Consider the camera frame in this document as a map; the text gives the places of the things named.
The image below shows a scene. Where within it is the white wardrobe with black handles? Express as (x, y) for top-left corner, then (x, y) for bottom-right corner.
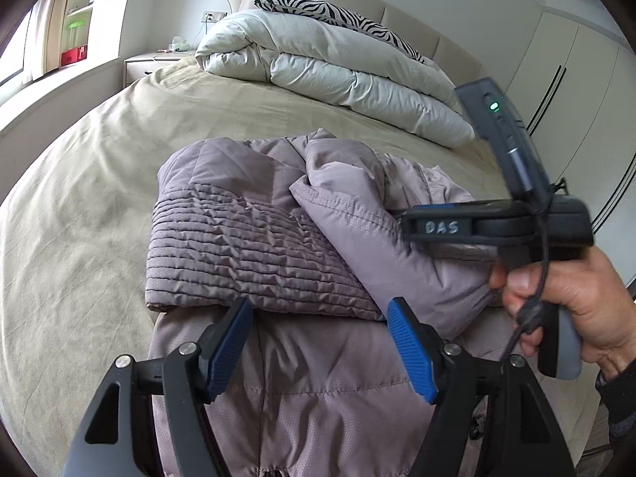
(508, 13), (635, 284)

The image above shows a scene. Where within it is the white wall shelf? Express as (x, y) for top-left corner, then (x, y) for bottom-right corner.
(60, 0), (108, 68)

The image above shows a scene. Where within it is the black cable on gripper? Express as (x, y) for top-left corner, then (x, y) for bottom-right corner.
(499, 178), (570, 364)

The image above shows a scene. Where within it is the tissue box on nightstand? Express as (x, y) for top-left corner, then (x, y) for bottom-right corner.
(168, 36), (191, 53)

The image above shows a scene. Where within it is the white bedside table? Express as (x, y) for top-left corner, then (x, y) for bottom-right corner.
(123, 50), (194, 87)

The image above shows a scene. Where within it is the wall power socket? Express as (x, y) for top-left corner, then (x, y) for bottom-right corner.
(200, 11), (227, 24)

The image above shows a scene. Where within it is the zebra print pillow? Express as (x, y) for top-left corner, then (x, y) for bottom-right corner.
(253, 0), (428, 64)

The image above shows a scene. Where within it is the beige curtain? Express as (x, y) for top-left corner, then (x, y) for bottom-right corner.
(24, 0), (68, 82)

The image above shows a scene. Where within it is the white folded duvet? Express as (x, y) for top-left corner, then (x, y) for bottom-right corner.
(195, 10), (477, 149)

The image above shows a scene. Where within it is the mauve quilted down coat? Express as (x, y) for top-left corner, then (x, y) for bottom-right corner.
(145, 130), (511, 476)

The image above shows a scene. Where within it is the black framed window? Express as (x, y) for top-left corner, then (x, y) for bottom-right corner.
(0, 12), (31, 84)

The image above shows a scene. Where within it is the beige upholstered headboard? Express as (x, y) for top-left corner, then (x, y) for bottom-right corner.
(227, 0), (483, 85)

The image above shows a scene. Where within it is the person's right hand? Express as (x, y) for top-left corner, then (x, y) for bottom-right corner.
(489, 246), (635, 382)

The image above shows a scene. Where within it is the red box on shelf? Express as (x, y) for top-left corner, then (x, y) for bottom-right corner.
(60, 44), (87, 67)

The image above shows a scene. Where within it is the beige bed sheet mattress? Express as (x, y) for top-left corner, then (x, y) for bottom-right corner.
(1, 62), (507, 476)

